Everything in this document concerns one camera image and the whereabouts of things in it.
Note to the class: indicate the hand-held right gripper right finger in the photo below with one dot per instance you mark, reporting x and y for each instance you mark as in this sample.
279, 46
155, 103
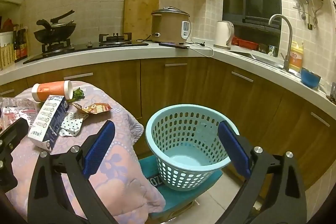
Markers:
233, 150

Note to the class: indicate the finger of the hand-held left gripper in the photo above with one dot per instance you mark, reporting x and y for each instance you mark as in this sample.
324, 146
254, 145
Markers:
13, 132

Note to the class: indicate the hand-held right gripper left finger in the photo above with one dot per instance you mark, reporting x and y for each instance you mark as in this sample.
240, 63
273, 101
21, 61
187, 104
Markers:
99, 150

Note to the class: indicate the clear plastic wrapper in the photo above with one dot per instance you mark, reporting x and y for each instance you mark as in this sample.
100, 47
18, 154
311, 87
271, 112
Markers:
18, 106

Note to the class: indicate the blue white milk carton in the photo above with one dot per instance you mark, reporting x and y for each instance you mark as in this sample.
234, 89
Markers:
50, 119

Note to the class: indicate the polka-dot foil wrapper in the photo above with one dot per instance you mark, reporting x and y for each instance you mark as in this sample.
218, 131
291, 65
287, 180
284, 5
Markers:
72, 121

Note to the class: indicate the brown red snack wrapper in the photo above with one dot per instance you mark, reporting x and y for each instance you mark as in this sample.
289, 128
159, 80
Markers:
97, 108

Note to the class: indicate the light blue plastic basket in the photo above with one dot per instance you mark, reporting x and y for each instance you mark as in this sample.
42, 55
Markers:
183, 161

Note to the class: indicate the orange paper cup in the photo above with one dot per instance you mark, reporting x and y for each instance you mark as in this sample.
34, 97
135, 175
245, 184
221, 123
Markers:
50, 90

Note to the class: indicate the small wilted green vegetable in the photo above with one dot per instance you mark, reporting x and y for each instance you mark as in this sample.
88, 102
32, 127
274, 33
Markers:
78, 94

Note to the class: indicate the floral pink blanket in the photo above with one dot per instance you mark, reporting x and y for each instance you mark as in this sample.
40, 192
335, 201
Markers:
118, 161

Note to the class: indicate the teal stool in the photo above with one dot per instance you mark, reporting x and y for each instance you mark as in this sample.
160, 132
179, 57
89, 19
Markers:
178, 200

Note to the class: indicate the yellow plastic holder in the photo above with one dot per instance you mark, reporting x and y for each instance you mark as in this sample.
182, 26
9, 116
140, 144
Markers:
6, 57

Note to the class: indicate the dark sauce bottle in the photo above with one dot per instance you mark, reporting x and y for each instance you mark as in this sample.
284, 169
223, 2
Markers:
16, 43

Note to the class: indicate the red label sauce bottle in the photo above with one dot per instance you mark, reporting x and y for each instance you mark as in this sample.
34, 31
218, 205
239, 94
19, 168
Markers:
23, 43

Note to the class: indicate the white container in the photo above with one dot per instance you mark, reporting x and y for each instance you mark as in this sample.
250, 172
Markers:
6, 39

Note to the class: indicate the wooden base cabinet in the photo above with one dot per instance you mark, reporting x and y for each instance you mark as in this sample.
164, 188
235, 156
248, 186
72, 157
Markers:
168, 82

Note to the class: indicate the steel sink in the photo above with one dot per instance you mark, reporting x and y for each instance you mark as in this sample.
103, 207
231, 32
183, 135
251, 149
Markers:
252, 56

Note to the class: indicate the black gas stove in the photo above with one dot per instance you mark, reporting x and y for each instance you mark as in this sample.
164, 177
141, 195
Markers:
78, 49

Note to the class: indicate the black wok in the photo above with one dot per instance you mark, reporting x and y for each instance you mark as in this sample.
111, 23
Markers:
52, 35

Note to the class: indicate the blue bowl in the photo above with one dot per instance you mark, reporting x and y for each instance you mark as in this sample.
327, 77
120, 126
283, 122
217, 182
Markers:
309, 78

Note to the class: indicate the red container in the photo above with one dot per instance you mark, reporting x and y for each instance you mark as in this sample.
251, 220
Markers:
246, 43

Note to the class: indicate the red plastic bag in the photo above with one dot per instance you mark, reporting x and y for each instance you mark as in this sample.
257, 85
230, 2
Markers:
8, 24

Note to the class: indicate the yellow detergent bottle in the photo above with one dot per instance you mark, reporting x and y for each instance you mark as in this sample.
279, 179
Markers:
296, 58

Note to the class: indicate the white electric kettle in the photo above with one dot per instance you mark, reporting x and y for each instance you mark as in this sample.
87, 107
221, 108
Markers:
223, 35

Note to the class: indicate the steel faucet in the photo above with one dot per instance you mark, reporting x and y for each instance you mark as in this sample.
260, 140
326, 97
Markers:
288, 43

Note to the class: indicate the dark flat object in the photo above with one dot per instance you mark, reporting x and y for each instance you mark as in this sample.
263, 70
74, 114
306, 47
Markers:
173, 45

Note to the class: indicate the black frying pan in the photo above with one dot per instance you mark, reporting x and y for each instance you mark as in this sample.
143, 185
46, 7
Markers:
63, 16

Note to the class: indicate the brown rice cooker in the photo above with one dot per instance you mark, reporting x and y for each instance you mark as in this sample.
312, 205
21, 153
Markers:
168, 27

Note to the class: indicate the wooden cutting board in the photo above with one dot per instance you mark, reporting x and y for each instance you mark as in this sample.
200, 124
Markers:
136, 14

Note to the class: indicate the white wall socket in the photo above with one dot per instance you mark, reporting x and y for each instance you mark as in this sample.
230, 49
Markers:
296, 4

